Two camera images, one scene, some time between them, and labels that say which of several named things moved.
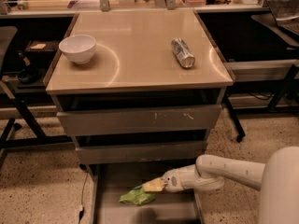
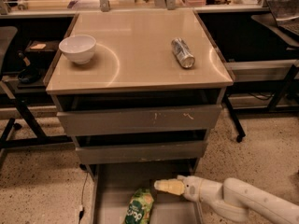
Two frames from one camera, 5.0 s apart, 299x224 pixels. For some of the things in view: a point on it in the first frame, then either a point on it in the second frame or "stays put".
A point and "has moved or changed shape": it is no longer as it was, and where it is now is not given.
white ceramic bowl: [78, 48] stays put
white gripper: [172, 182] to [191, 188]
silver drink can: [183, 53] stays put
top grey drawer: [139, 119] stays put
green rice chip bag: [138, 197] has moved or changed shape
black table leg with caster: [238, 127] stays put
